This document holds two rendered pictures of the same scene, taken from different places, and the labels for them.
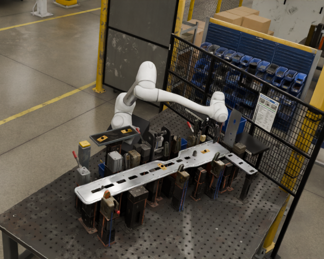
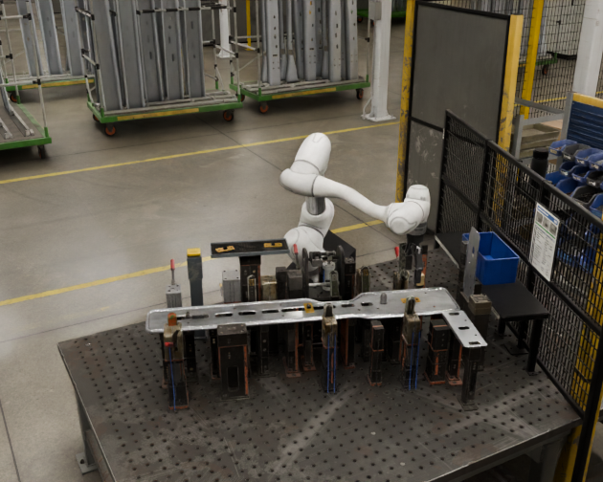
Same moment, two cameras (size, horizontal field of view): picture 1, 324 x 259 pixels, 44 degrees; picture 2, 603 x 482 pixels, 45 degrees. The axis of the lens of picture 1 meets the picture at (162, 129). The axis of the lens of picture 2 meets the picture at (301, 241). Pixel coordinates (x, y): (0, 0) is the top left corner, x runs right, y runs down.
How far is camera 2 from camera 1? 163 cm
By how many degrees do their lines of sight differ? 31
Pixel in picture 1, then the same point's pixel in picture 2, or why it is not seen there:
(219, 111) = (394, 212)
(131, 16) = (440, 97)
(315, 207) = not seen: outside the picture
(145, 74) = (302, 150)
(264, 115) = (542, 247)
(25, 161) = not seen: hidden behind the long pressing
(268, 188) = (542, 399)
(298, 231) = not seen: outside the picture
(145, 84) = (298, 165)
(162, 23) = (483, 105)
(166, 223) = (290, 405)
